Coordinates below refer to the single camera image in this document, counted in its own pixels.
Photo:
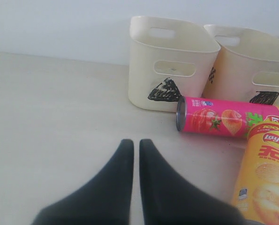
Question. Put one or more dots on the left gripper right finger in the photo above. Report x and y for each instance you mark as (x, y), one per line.
(169, 199)

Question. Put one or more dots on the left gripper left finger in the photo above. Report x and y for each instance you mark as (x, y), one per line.
(104, 200)

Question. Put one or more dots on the yellow Lays chips can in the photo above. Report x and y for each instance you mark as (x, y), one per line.
(256, 192)

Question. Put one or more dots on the pink Lays chips can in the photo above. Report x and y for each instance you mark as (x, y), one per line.
(221, 117)

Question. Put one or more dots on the cream bin triangle mark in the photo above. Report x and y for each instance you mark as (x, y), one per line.
(168, 59)

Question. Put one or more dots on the cream bin square mark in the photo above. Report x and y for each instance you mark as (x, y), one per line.
(246, 68)

